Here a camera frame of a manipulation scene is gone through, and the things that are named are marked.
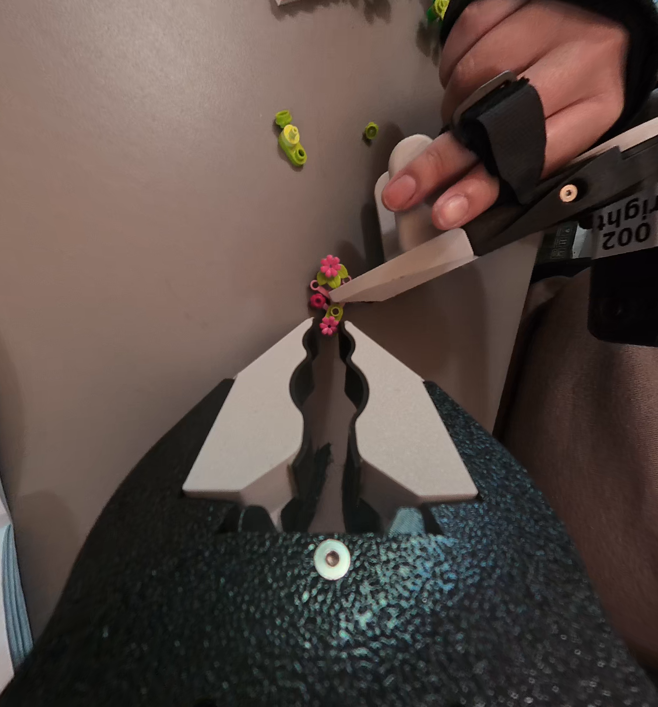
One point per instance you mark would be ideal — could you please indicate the lime lego link with studs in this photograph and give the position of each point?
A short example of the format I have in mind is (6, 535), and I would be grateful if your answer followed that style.
(293, 146)

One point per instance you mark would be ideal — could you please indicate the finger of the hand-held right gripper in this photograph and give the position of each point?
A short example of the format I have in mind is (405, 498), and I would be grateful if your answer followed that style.
(411, 270)

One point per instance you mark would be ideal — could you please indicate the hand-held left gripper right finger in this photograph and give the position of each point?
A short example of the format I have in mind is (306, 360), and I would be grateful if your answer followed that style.
(411, 436)

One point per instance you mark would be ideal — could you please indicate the lime lego link pink flower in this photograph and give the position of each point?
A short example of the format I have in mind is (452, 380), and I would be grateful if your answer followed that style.
(329, 325)

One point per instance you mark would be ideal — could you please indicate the pink lego branch with flowers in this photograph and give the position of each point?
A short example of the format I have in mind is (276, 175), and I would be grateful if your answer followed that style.
(330, 268)

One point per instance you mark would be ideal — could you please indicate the person's right hand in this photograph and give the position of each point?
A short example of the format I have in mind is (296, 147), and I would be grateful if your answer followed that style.
(572, 77)

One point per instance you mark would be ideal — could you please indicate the lime round lego stud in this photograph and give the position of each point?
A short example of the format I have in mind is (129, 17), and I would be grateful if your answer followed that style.
(371, 130)

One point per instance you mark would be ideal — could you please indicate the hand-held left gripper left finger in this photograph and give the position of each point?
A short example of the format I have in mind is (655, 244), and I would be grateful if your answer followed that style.
(246, 431)

